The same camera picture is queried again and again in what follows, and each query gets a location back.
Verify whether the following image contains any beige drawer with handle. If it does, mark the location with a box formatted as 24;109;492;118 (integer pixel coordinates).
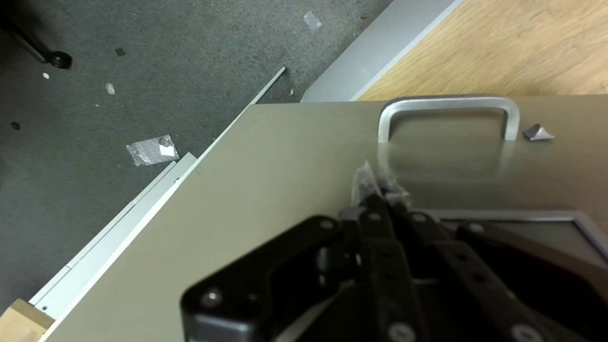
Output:
26;65;608;342

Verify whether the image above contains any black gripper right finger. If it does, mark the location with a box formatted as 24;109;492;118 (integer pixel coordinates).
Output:
378;175;608;342

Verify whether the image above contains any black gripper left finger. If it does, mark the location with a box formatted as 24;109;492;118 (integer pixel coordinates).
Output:
180;162;421;342

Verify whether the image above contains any grey base cabinet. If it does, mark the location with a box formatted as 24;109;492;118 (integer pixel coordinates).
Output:
300;0;465;105

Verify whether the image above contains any small paper scrap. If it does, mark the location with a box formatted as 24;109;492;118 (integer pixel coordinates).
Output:
300;10;324;33

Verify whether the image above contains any black chair leg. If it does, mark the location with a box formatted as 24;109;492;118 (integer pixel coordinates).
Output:
0;10;74;71

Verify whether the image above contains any clear plastic wrapper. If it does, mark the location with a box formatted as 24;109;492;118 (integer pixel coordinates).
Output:
123;134;182;170

